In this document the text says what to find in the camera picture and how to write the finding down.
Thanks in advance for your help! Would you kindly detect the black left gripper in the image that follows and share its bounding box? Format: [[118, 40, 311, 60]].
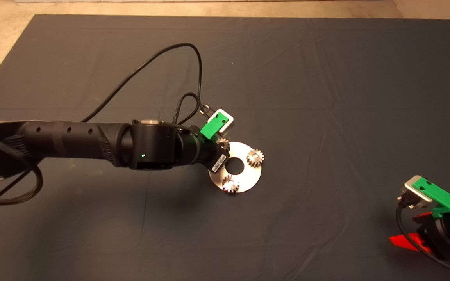
[[195, 134, 230, 175]]

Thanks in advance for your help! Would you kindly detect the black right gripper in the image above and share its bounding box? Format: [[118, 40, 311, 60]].
[[389, 208, 450, 261]]

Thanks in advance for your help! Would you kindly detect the round metal carrier plate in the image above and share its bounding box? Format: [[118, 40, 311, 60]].
[[209, 142, 263, 194]]

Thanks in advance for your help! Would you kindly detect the dark grey table cloth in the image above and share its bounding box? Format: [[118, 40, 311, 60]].
[[0, 15, 450, 281]]

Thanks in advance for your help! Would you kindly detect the smooth black right camera cable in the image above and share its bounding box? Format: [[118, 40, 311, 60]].
[[396, 196, 450, 280]]

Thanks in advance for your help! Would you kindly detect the smooth black camera cable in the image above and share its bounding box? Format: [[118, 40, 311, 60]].
[[0, 42, 213, 218], [396, 196, 450, 280]]

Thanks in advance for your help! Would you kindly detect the green left camera mount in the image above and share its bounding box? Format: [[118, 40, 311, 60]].
[[200, 112, 230, 141]]

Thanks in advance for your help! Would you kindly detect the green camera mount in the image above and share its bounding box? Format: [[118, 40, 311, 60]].
[[411, 176, 450, 219], [200, 112, 230, 141]]

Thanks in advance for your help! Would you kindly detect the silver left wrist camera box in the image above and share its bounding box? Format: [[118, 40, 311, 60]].
[[207, 108, 236, 137]]

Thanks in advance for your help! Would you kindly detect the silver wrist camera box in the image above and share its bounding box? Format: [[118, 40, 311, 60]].
[[398, 175, 434, 210], [207, 108, 236, 137]]

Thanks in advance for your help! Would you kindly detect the green right camera mount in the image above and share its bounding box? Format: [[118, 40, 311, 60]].
[[411, 176, 450, 219]]

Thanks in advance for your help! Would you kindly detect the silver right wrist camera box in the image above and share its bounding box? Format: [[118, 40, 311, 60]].
[[398, 175, 434, 210]]

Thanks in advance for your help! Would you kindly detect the braided black left gripper cable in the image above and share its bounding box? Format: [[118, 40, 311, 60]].
[[173, 92, 203, 126]]

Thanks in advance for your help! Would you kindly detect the smooth black left camera cable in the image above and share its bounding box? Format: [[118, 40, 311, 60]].
[[0, 42, 213, 218]]

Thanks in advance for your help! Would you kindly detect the braided black arm cable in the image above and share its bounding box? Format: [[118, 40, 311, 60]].
[[0, 138, 44, 206]]

